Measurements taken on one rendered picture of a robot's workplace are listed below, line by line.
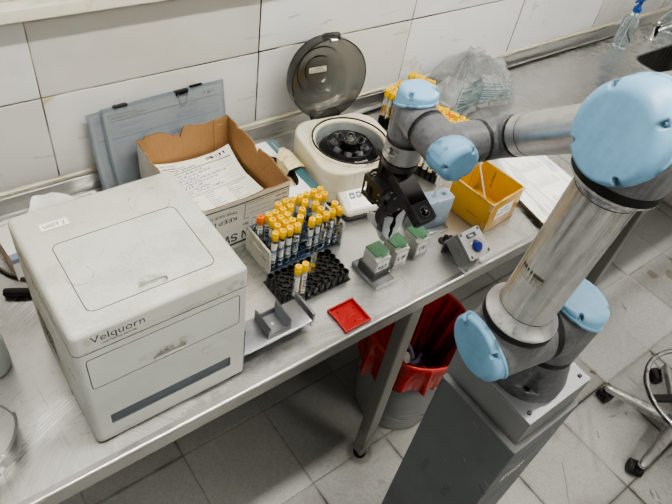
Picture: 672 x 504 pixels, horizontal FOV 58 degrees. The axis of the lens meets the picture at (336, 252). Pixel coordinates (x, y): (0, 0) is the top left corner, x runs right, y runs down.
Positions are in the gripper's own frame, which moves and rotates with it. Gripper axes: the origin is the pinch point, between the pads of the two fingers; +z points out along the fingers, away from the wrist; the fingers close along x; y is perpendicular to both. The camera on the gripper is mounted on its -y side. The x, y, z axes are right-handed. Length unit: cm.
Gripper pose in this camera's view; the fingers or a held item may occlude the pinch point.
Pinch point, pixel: (387, 238)
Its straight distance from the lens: 129.0
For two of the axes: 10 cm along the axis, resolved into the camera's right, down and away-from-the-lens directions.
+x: -7.9, 3.5, -5.0
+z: -1.4, 6.9, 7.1
